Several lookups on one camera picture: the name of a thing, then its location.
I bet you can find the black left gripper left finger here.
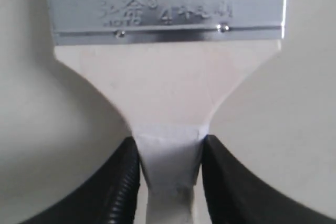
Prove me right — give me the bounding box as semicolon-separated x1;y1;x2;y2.
25;137;140;224

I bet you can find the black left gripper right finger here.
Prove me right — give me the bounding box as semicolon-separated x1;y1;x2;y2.
201;135;335;223

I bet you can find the white paint brush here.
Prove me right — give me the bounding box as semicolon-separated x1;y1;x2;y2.
48;0;287;223

